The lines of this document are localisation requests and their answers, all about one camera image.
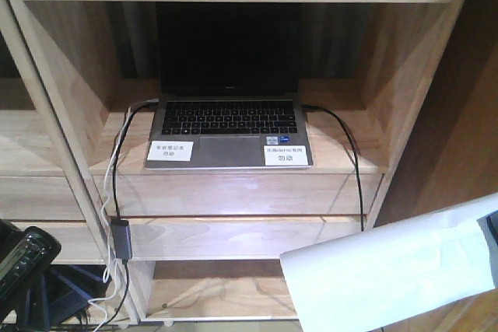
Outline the white label sticker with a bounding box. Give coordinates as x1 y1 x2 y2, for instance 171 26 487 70
146 141 194 162
264 145 310 166

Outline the white label sticker right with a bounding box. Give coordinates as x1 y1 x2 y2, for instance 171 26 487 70
264 145 310 166

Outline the black laptop cable right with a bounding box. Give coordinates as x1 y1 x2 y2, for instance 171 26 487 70
301 104 366 232

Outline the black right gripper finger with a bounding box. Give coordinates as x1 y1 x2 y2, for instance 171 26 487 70
477 213 498 288

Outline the white paper sheet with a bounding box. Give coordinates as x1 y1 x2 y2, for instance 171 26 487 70
280 194 497 331

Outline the wooden shelf unit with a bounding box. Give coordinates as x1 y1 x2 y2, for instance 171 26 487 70
3 0 464 323

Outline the black laptop cable left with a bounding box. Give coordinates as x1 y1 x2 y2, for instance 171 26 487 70
110 101 159 221

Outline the white label sticker left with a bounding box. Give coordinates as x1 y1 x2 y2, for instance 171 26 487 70
146 141 194 162

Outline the grey usb hub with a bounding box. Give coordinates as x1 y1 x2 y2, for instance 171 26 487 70
110 218 132 260

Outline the white laptop cable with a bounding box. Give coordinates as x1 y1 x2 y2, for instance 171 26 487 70
88 99 159 329

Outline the black stapler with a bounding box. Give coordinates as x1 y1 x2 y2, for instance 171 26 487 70
1 220 61 317

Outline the silver laptop computer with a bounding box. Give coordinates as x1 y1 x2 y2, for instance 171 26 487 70
145 2 313 170

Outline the black laptop cable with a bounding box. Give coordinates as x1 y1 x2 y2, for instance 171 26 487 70
301 104 366 232
110 101 159 221

